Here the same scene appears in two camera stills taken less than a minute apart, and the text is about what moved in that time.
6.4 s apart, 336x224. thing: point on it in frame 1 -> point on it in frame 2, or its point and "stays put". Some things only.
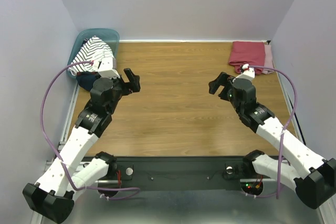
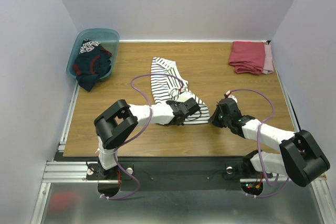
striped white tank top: x=93 y=50 -> x=167 y=85
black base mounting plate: x=185 y=173 stays put
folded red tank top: x=252 y=53 stays put
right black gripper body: x=224 y=87 -> x=217 y=118
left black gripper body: x=120 y=91 -> x=181 y=123
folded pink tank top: x=268 y=59 stays put
